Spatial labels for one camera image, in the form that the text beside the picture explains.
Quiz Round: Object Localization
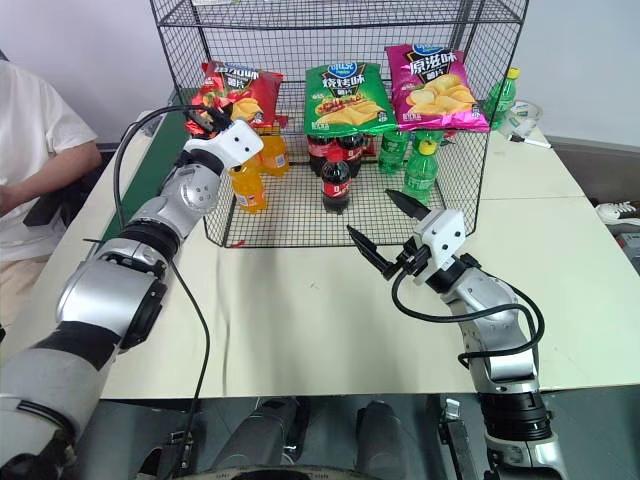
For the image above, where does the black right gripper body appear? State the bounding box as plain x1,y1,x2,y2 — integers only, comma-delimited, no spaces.
381,236,432,287

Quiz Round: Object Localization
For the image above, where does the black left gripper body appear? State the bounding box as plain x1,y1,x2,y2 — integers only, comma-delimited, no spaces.
197,106,235,137

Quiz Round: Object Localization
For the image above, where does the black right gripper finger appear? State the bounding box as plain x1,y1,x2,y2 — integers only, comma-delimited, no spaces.
346,224,392,276
383,187,432,220

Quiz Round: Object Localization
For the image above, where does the red potato chips bag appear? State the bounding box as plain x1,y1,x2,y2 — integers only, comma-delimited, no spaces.
185,59,285,137

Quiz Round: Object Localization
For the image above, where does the green soda bottle yellow cap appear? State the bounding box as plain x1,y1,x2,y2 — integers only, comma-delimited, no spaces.
402,130,444,206
376,129,413,175
482,66,522,132

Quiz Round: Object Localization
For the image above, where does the orange soda bottle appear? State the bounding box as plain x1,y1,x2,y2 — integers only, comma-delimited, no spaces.
228,158,268,215
257,130,291,179

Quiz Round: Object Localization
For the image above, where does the cola bottle red label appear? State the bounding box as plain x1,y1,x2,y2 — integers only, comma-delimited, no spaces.
306,132,333,178
320,153,352,216
339,132,366,179

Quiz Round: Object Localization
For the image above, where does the purple potato chips bag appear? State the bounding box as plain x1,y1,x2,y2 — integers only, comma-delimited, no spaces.
383,43,491,134

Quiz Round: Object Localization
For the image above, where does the green potato chips bag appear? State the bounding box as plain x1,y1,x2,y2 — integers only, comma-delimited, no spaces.
303,61,398,137

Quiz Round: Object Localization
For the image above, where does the white marker pen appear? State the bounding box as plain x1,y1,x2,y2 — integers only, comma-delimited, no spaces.
506,132,552,150

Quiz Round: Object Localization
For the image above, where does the clear plastic container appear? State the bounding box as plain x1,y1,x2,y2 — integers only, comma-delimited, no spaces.
499,98,545,137

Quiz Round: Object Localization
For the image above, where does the person in white shirt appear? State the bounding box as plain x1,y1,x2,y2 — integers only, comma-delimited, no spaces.
0,49,104,331

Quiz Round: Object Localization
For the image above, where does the dark rounded robot leg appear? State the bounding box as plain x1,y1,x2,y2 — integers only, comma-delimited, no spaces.
209,396,307,472
355,399,419,471

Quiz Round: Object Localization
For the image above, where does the white sneaker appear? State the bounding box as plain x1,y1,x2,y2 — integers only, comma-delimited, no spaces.
596,199,640,225

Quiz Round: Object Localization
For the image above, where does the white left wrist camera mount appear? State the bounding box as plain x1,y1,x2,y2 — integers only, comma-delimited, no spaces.
183,118,265,167

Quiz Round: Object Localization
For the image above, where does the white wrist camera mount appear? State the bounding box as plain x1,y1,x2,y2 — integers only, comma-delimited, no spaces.
183,118,265,167
412,208,467,274

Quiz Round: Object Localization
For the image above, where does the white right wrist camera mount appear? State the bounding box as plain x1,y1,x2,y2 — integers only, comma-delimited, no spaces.
412,208,467,274

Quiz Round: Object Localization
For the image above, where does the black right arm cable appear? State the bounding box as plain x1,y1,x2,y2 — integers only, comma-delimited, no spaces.
390,259,546,370

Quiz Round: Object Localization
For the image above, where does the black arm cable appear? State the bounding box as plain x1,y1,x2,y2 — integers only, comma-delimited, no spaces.
112,104,211,480
390,259,546,370

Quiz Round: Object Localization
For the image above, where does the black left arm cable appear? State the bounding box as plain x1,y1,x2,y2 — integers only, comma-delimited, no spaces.
112,104,211,480

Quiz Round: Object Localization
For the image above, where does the black wire mesh rack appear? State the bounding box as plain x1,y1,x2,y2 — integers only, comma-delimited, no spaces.
147,0,531,250

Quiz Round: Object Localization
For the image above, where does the grey device with cables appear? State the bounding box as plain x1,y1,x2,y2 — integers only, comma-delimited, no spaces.
615,219,640,276

